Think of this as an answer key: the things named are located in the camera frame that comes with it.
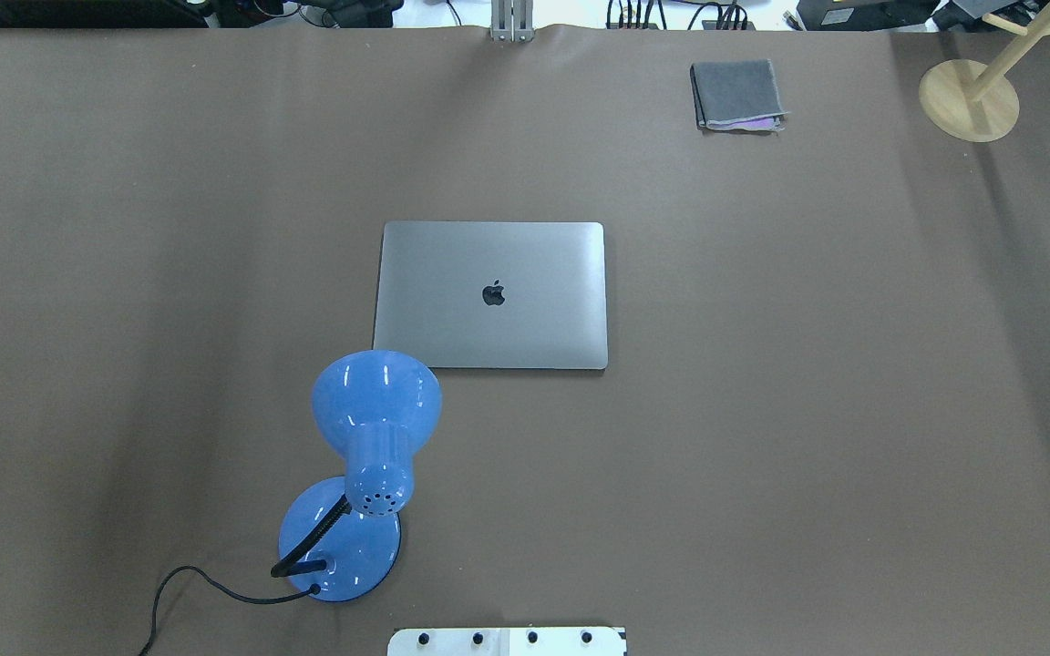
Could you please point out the grey laptop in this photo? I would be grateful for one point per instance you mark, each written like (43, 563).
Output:
(494, 294)

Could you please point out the blue desk lamp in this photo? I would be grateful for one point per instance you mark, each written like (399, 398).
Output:
(341, 537)

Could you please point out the folded grey purple cloth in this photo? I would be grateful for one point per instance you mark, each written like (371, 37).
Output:
(737, 96)

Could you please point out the wooden stand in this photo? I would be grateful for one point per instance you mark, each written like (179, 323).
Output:
(972, 100)

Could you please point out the aluminium frame post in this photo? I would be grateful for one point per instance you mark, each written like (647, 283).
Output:
(512, 21)

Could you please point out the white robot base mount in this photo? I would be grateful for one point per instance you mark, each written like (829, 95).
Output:
(545, 640)

